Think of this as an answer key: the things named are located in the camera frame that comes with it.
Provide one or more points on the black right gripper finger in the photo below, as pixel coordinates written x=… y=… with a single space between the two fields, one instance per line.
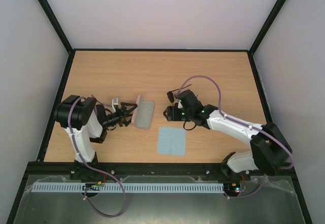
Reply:
x=168 y=116
x=168 y=110

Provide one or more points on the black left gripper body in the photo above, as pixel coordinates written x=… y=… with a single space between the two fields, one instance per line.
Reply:
x=116 y=120

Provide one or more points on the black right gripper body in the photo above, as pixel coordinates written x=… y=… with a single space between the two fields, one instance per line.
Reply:
x=171 y=113

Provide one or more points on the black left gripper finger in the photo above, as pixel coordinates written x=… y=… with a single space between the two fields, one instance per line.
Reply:
x=127 y=115
x=128 y=106

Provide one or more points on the pink grey glasses case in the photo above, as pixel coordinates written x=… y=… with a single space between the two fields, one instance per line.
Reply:
x=143 y=114

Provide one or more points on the light blue cleaning cloth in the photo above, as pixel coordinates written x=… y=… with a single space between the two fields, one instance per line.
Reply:
x=171 y=141

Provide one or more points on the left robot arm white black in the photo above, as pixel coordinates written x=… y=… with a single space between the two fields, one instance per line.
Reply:
x=86 y=121

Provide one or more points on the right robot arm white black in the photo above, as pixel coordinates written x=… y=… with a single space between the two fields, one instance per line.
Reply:
x=269 y=150

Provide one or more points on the black sunglasses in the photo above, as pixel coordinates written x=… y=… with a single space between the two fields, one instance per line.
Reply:
x=177 y=95

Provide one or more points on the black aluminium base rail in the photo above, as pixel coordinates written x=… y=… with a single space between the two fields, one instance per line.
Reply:
x=162 y=169

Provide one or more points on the light blue slotted cable duct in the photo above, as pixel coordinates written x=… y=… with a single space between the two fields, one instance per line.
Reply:
x=129 y=188

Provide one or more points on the black frame post left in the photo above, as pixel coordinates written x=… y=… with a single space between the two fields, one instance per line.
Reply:
x=56 y=25

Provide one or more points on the black frame post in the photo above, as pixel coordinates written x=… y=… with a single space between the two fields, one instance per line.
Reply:
x=56 y=25
x=266 y=25

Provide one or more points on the black frame post right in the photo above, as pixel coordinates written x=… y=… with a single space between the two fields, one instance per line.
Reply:
x=266 y=25

